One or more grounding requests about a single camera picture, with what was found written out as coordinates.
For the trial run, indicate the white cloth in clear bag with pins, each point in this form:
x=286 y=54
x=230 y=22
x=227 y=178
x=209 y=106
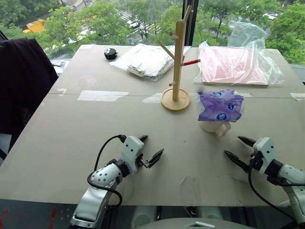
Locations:
x=147 y=60

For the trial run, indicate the clear tape patch at edge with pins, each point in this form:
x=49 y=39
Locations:
x=297 y=96

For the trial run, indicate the black chair with dark cloth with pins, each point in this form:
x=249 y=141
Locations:
x=23 y=83

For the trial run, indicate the pink sheets in clear bag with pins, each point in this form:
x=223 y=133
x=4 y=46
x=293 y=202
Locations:
x=228 y=65

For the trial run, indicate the purple plastic packet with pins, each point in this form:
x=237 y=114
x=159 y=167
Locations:
x=218 y=107

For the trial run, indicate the wooden mug tree stand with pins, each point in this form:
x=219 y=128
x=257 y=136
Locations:
x=176 y=71

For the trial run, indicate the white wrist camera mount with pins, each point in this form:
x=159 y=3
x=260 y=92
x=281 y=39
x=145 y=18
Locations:
x=130 y=148
x=265 y=152

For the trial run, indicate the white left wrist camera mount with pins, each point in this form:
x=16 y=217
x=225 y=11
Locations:
x=130 y=148

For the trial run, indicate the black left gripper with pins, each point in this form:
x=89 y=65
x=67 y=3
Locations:
x=140 y=161

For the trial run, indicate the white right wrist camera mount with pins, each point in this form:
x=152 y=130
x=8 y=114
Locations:
x=265 y=152

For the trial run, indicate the black round white-dotted object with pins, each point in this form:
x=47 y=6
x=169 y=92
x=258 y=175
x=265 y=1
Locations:
x=110 y=53

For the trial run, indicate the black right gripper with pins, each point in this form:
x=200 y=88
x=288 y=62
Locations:
x=255 y=161

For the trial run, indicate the black window frame post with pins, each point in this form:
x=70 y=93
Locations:
x=194 y=19

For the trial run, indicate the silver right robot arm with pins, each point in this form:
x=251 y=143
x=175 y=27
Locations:
x=294 y=181

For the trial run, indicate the yellow truck outside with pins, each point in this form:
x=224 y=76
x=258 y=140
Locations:
x=35 y=25

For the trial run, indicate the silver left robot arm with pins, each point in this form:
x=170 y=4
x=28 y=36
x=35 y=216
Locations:
x=95 y=202

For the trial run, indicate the red marker pen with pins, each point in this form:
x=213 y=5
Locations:
x=191 y=62

